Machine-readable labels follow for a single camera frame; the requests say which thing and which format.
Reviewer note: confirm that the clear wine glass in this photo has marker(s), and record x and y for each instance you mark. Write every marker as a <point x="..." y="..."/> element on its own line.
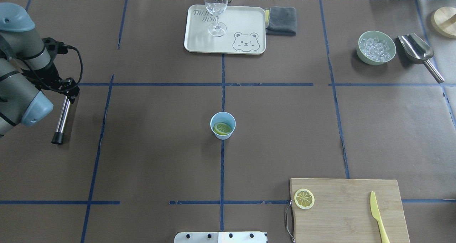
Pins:
<point x="216" y="8"/>

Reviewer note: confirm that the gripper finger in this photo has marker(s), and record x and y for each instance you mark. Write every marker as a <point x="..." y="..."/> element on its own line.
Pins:
<point x="69" y="87"/>

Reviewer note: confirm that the yellow plastic knife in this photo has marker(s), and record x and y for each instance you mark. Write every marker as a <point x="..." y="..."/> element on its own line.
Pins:
<point x="377" y="216"/>

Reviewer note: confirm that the green bowl of ice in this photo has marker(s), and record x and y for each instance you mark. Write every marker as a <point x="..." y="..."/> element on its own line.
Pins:
<point x="375" y="48"/>

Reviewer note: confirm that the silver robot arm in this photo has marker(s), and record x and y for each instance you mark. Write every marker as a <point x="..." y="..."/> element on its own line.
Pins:
<point x="27" y="69"/>

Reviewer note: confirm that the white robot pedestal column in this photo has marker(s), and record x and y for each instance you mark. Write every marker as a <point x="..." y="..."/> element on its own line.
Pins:
<point x="221" y="237"/>

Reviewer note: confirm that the dark grey folded cloth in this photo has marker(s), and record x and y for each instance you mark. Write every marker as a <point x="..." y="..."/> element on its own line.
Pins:
<point x="281" y="21"/>

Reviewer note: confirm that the steel muddler black tip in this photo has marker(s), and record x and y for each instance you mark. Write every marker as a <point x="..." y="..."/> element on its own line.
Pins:
<point x="59" y="132"/>

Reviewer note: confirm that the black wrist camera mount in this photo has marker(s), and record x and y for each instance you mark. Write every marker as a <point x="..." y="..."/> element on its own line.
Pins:
<point x="54" y="47"/>

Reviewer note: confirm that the bamboo cutting board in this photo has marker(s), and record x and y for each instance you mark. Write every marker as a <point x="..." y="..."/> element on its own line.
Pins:
<point x="342" y="213"/>

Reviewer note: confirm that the wooden mug tree stand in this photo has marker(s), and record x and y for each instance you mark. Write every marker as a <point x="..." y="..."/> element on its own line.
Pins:
<point x="444" y="21"/>

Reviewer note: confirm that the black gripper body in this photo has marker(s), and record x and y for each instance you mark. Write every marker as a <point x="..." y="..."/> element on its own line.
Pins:
<point x="52" y="73"/>

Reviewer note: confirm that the light blue cup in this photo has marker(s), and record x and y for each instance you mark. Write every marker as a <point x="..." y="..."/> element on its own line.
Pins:
<point x="223" y="117"/>

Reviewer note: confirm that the yellow lemon slice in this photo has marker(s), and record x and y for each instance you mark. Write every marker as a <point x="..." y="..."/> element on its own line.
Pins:
<point x="222" y="128"/>

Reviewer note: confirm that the steel ice scoop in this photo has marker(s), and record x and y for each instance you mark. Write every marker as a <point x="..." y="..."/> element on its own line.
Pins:
<point x="419" y="52"/>

